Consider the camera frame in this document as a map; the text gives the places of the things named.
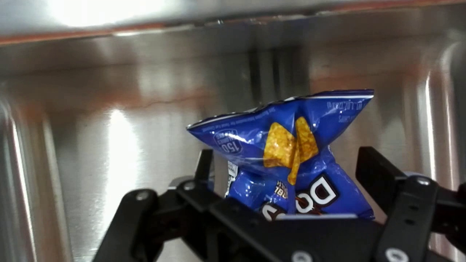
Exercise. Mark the stainless steel sink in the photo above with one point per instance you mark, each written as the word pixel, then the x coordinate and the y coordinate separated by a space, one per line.
pixel 121 146

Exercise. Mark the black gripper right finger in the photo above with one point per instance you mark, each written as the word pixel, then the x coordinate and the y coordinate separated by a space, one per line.
pixel 412 208

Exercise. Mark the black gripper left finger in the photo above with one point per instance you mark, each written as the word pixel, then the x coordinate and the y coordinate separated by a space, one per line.
pixel 140 219

